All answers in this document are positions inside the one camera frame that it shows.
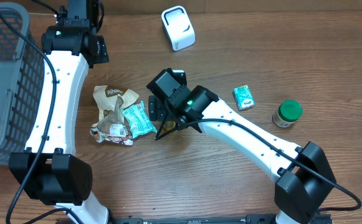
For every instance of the teal white small packet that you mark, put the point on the teal white small packet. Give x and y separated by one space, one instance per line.
243 97

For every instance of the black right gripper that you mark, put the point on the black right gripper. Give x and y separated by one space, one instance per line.
160 109

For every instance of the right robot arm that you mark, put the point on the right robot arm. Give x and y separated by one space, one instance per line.
302 175

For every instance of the teal white large packet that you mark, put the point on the teal white large packet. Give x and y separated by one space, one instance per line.
138 120

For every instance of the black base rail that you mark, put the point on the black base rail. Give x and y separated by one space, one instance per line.
196 221

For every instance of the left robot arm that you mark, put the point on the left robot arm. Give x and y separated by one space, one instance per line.
48 169

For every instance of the yellow bottle with silver cap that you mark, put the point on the yellow bottle with silver cap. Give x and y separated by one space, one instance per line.
168 125

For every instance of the green lid white jar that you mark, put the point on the green lid white jar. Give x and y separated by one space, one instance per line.
287 113

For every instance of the brown snack package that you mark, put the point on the brown snack package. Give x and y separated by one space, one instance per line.
111 124

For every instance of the white barcode scanner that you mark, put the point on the white barcode scanner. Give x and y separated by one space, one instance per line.
178 27

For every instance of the grey plastic shopping basket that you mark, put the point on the grey plastic shopping basket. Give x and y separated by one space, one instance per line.
21 80

